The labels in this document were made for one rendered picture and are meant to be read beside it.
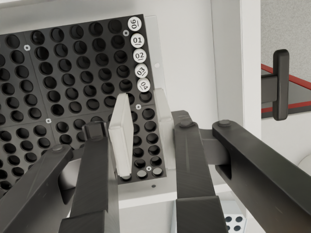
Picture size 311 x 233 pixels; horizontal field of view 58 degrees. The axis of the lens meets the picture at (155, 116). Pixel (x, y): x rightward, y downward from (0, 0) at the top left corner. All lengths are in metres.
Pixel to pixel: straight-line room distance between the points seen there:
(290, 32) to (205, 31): 1.01
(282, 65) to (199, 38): 0.10
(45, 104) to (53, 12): 0.11
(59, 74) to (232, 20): 0.17
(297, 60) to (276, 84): 1.08
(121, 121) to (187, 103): 0.21
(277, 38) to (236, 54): 1.05
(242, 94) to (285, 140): 0.26
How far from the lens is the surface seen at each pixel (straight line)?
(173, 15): 0.34
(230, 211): 0.52
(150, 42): 0.33
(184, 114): 0.17
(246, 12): 0.26
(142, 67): 0.27
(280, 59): 0.30
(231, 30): 0.29
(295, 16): 1.35
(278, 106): 0.31
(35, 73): 0.29
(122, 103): 0.18
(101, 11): 0.34
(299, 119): 0.52
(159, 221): 0.55
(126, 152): 0.15
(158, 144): 0.31
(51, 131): 0.31
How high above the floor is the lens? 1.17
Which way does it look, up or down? 70 degrees down
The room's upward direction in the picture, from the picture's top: 168 degrees clockwise
